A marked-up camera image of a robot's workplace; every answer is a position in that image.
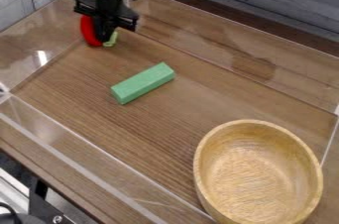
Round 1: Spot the black cable lower left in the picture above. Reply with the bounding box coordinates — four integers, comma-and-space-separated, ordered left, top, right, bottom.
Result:
0, 201, 21, 224

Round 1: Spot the black metal table bracket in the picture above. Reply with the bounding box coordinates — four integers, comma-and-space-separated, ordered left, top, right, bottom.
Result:
28, 179, 76, 224

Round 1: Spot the wooden bowl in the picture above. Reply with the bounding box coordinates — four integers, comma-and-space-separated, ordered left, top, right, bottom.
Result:
193, 119, 323, 224

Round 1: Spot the clear acrylic enclosure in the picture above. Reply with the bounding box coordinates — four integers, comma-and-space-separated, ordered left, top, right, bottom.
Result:
0, 0, 339, 224

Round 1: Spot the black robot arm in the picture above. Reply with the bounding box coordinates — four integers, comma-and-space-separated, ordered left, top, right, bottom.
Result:
74, 0, 139, 47

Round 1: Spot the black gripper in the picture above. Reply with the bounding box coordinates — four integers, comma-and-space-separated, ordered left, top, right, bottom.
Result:
74, 0, 139, 43

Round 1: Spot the green rectangular block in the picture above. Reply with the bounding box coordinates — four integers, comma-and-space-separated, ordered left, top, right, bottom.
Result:
110, 62, 175, 105

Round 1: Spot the red plush strawberry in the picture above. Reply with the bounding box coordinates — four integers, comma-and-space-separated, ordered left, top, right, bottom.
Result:
80, 16, 117, 48

